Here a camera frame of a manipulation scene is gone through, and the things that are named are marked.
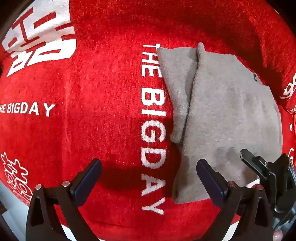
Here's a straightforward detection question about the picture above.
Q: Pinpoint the red blanket with white lettering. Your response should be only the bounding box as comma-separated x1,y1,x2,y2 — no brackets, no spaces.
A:
1,1,295,240

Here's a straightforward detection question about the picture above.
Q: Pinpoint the person's right hand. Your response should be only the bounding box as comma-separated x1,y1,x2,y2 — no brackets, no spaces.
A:
273,230,283,241

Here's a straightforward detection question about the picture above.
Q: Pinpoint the grey knit sweater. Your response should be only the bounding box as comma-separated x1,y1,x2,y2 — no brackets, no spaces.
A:
157,43,282,204

